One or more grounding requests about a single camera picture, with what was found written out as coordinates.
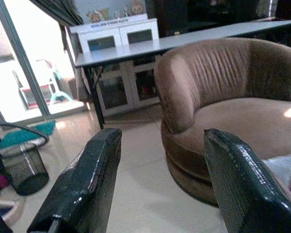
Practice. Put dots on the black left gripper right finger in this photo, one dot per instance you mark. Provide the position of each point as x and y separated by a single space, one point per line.
242 184

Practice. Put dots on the grey and pink pillow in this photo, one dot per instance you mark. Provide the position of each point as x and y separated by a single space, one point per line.
287 172

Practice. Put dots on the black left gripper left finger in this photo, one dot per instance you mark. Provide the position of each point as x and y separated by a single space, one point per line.
87 179

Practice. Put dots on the white glass-door cabinet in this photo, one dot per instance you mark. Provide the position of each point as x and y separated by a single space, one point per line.
121 72

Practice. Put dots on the teal floor mat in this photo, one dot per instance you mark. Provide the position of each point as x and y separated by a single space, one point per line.
26 134

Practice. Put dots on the long grey folding table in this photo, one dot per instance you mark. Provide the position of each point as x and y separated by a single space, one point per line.
140 51

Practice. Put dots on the dark curtain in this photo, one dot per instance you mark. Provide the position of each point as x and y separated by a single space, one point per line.
60 11

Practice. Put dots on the round brown sofa chair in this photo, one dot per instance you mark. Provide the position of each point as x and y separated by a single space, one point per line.
228 97

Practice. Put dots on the grey sliding door frame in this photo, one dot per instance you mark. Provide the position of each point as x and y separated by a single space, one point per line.
21 55

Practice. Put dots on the black mesh waste bin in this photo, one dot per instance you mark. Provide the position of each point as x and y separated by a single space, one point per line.
26 167

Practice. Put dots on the tan plush toy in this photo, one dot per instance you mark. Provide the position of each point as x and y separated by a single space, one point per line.
136 6

